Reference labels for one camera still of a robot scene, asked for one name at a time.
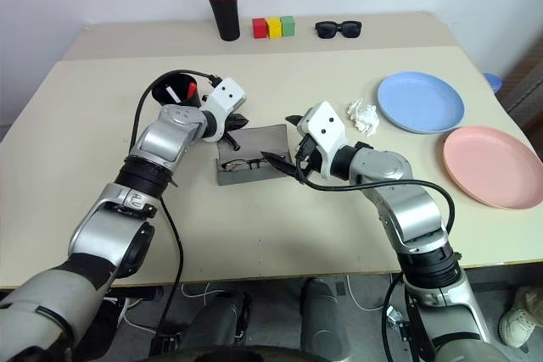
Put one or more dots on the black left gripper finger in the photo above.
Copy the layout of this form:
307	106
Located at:
243	121
233	141

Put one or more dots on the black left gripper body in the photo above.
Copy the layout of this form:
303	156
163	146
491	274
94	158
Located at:
231	122

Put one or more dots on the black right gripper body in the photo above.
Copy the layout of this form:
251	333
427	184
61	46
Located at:
307	153

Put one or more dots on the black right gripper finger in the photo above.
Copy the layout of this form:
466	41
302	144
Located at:
293	119
279	162

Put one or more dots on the tortoiseshell eyeglasses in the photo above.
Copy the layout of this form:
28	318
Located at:
254	163

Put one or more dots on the grey glasses case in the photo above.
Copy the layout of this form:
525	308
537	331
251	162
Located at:
250	178

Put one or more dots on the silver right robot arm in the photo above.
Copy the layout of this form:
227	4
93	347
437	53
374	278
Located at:
407	209

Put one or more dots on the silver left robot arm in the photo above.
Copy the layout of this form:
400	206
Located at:
165	141

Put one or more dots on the crumpled white tissue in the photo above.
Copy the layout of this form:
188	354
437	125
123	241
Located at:
365	118

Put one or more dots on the wide black cup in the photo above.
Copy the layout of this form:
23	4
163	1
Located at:
178	81

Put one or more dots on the yellow wooden block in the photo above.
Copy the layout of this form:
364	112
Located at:
273	29

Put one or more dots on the red wooden block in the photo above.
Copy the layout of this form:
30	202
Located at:
259	29

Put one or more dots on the green wooden block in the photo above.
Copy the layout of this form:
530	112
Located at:
288	26

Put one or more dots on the black sunglasses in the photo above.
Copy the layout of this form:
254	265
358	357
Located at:
326	30

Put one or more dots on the tall black pen holder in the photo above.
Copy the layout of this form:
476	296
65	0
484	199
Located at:
225	18

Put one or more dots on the blue plate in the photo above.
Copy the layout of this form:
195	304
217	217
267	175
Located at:
420	101

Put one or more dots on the dark rounded shape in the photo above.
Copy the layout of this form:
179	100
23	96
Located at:
220	319
324	315

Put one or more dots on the pink plate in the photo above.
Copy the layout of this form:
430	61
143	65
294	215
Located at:
492	167

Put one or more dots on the small blue round object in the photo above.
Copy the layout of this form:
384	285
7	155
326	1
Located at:
493	82

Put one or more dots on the dark ribbed panel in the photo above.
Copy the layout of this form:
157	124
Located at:
526	78

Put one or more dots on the white sneaker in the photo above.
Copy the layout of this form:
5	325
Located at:
519	319

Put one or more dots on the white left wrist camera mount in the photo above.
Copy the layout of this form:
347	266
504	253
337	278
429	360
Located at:
225	95

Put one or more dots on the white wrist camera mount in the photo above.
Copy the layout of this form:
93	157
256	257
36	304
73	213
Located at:
225	95
324	124

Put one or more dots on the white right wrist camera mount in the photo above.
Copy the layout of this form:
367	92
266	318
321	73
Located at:
324	124

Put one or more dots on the black table frame bar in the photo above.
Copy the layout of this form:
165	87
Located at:
136	293

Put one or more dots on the metal caster bracket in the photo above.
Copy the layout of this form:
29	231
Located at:
394	315

